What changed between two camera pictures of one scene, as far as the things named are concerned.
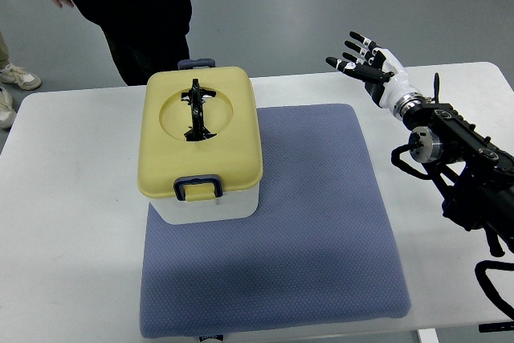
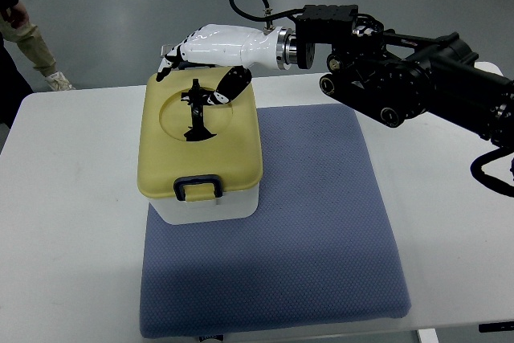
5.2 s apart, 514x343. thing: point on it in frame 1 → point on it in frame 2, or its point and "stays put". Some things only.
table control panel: x=496 y=327 stays put
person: x=142 y=5 → x=14 y=88
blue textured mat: x=317 y=252 stays put
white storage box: x=240 y=204 stays put
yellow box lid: x=199 y=121 stays put
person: x=4 y=52 → x=29 y=40
